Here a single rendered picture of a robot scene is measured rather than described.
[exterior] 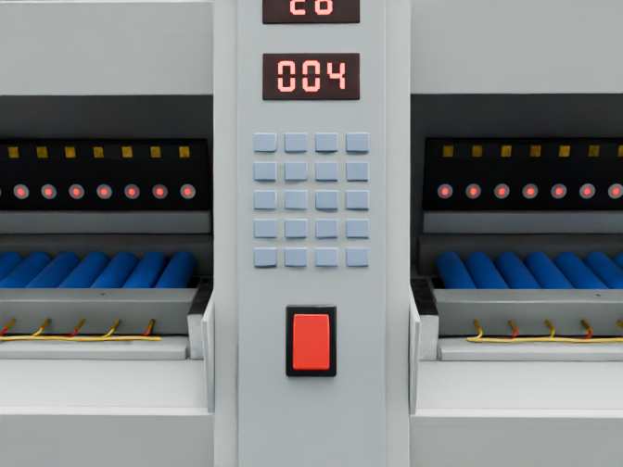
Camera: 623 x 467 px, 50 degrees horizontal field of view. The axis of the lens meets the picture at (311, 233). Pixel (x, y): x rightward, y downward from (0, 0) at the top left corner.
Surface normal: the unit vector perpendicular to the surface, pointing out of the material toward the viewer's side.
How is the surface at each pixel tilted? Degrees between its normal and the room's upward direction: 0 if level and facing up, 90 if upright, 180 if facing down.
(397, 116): 90
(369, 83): 90
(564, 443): 109
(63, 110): 90
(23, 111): 90
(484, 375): 19
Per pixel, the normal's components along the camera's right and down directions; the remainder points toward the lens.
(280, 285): -0.02, 0.01
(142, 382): 0.00, -0.94
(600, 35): -0.02, 0.33
